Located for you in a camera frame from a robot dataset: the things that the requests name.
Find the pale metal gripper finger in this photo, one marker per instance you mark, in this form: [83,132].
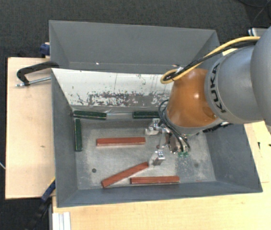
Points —
[160,155]
[150,131]

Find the dark green flat block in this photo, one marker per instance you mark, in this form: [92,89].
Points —
[90,114]
[145,115]
[78,135]

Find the red-brown flat block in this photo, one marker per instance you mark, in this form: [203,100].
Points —
[121,141]
[123,175]
[154,180]

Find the grey metal bin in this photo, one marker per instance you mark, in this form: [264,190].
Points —
[126,47]

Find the pale wood flat board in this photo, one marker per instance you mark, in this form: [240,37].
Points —
[29,128]

